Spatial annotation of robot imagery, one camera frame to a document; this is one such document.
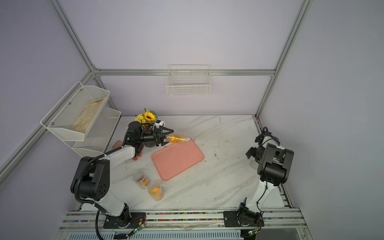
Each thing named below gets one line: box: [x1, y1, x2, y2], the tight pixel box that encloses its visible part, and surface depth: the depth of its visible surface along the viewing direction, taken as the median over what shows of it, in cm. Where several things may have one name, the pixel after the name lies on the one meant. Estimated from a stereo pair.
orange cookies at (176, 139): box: [169, 134, 186, 143], surface depth 78 cm
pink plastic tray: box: [151, 139, 205, 181], surface depth 98 cm
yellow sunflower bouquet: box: [134, 108, 158, 124], surface depth 88 cm
